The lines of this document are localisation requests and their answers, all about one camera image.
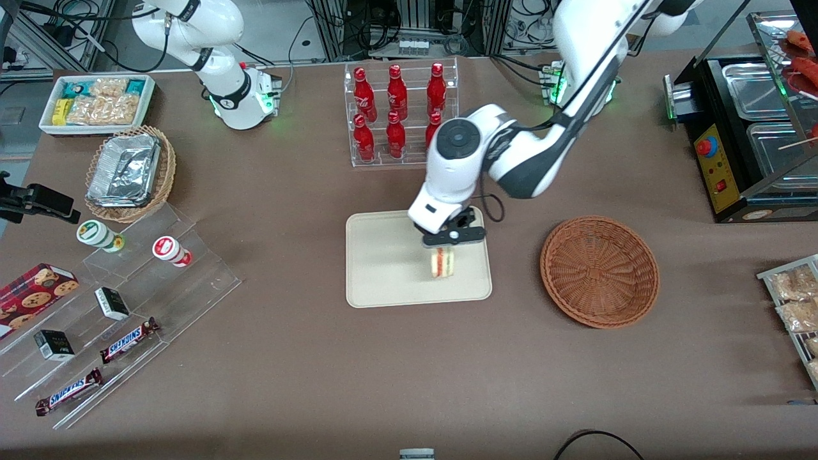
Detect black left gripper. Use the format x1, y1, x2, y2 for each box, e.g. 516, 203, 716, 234
412, 205, 478, 239

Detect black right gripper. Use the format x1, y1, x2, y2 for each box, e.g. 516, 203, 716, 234
0, 171, 82, 225

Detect triangular sandwich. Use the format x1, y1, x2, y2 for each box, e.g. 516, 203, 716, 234
431, 247, 456, 279

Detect beige plastic serving tray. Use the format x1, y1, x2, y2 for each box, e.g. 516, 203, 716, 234
346, 206, 493, 309

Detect light oval wicker basket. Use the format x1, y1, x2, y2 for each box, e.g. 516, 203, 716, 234
84, 125, 177, 224

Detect brown round wicker basket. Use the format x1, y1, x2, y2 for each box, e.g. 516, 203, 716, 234
540, 216, 660, 330

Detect green lid white cup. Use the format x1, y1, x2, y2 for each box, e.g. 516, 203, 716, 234
76, 219, 126, 254

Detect aluminium foil container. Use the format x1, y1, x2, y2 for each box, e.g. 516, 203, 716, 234
86, 133, 161, 209

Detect clear acrylic bottle rack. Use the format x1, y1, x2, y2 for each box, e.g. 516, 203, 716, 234
344, 57, 460, 169

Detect white rectangular snack bin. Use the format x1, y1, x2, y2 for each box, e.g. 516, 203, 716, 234
39, 74, 157, 137

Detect red chocolate cookie box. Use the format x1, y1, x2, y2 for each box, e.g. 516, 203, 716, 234
0, 263, 80, 341

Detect red cola bottle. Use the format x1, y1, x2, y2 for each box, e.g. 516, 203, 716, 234
426, 62, 447, 119
387, 64, 408, 121
353, 67, 378, 123
353, 114, 376, 163
385, 111, 408, 160
424, 111, 444, 150

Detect large clear cracker packet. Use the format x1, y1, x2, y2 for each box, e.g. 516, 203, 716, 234
66, 95, 140, 127

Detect small black carton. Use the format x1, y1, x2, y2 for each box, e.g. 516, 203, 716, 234
95, 287, 131, 321
33, 330, 75, 362

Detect red lid white cup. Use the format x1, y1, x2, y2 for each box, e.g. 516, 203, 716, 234
151, 236, 193, 268

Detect small clear cracker packet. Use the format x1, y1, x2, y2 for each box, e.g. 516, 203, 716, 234
89, 77, 129, 98

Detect brown Snickers bar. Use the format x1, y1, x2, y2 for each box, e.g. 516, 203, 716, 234
35, 367, 104, 417
99, 317, 160, 365

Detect clear acrylic stepped display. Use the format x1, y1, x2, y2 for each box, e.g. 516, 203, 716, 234
0, 203, 243, 431

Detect black equipment rack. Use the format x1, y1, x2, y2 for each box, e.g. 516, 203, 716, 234
305, 0, 513, 63

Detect black hot food warmer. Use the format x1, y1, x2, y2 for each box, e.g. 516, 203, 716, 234
663, 10, 818, 224

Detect steel warmer pan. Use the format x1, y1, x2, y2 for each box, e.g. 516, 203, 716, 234
746, 121, 818, 178
722, 62, 788, 121

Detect clear bag of pastries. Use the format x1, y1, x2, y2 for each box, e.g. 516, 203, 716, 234
769, 266, 818, 302
776, 300, 818, 334

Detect red skewered sausages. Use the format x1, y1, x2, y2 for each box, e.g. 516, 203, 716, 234
781, 29, 818, 98

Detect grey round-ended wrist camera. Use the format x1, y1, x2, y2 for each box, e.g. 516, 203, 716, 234
421, 227, 486, 249

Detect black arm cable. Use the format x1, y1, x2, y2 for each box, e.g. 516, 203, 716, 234
474, 0, 659, 223

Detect black looped cable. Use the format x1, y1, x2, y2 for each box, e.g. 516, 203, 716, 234
552, 429, 646, 460

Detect grey wire snack rack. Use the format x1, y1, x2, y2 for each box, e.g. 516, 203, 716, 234
757, 254, 818, 391

